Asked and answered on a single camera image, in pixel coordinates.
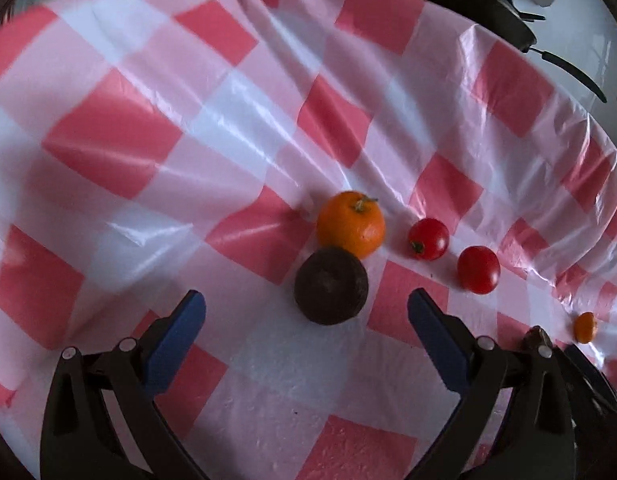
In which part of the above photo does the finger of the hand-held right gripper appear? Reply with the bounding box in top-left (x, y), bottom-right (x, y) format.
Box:
top-left (563, 344), bottom-right (617, 413)

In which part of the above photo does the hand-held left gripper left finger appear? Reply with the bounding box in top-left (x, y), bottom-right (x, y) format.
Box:
top-left (40, 290), bottom-right (209, 480)

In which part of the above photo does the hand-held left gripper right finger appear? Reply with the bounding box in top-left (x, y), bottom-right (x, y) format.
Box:
top-left (406, 288), bottom-right (577, 480)

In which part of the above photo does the small tangerine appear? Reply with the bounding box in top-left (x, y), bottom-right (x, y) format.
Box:
top-left (573, 311), bottom-right (599, 344)

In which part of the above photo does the dark purple passion fruit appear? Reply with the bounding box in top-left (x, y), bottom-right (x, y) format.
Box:
top-left (294, 247), bottom-right (369, 326)
top-left (523, 325), bottom-right (553, 348)

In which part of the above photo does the red tomato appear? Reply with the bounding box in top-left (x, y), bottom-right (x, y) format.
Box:
top-left (407, 218), bottom-right (450, 261)
top-left (457, 245), bottom-right (501, 295)

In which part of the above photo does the tangerine with green stem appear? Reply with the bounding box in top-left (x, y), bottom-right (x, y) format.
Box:
top-left (317, 190), bottom-right (387, 260)

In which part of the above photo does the red white checkered plastic tablecloth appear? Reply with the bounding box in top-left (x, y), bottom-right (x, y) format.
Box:
top-left (0, 0), bottom-right (617, 480)

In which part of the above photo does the black wok with long handle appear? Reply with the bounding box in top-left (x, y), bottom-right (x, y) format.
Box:
top-left (390, 0), bottom-right (608, 104)

